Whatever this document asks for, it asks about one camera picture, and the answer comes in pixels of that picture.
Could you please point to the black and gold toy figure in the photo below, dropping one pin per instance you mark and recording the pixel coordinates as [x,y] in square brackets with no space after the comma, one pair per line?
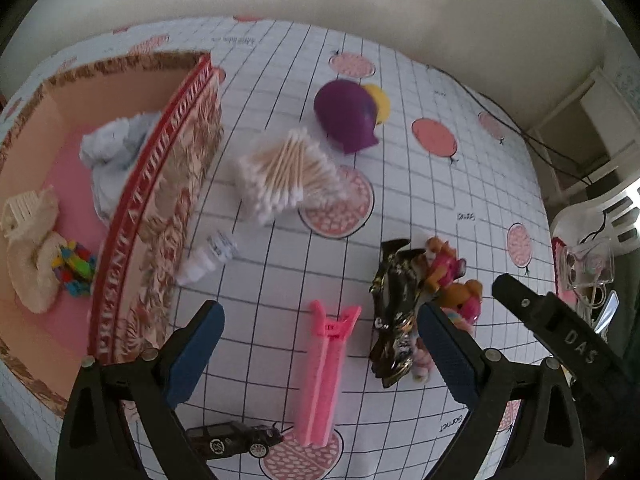
[395,310]

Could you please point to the purple jar with yellow lid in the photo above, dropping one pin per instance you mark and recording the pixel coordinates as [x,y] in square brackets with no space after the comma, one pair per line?
[345,115]

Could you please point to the pink floral cardboard box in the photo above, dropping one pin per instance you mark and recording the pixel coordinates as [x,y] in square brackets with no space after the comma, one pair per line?
[165,185]

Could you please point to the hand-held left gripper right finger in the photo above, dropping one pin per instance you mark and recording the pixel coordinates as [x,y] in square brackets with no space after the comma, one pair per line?
[447,355]

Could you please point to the white cut-out chair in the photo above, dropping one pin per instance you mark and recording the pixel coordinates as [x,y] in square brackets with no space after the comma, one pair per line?
[575,210]

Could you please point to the white and blue fabric scrunchie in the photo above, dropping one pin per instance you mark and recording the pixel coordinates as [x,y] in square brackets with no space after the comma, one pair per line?
[110,160]

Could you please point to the smartphone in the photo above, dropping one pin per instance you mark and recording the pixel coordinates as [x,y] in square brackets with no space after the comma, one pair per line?
[607,310]

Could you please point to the colourful building block toy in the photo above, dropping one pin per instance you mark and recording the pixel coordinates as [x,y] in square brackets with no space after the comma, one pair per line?
[72,265]

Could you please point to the black toy car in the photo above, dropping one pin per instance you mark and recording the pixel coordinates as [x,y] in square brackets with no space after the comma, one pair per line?
[225,440]

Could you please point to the pack of cotton swabs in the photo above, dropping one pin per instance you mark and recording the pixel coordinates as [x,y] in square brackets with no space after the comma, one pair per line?
[280,175]

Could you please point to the pastel pony toy figure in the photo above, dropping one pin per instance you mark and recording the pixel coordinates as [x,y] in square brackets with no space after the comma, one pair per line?
[422,360]

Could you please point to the orange puppy toy figure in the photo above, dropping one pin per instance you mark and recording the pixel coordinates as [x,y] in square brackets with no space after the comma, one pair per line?
[467,297]

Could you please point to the cream knitted scrunchie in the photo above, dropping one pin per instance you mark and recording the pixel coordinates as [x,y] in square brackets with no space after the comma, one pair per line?
[35,270]

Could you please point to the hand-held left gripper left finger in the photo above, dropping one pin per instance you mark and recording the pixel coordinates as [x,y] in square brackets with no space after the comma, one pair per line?
[192,355]

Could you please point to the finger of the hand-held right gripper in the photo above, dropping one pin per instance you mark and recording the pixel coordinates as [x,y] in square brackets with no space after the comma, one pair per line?
[525,305]

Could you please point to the small white bottle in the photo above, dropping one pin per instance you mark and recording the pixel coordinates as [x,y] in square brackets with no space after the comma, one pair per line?
[210,255]

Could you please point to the checked fruit-print cloth desktop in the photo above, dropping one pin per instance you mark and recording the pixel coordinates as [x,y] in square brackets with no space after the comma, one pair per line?
[400,185]

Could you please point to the clear glass container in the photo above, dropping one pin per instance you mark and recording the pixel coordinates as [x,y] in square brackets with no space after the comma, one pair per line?
[585,265]

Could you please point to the pink plastic hair clip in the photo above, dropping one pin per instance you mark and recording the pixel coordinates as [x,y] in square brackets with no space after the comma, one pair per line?
[320,375]

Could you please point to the white shelf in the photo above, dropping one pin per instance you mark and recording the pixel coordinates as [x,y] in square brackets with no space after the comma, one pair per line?
[600,105]

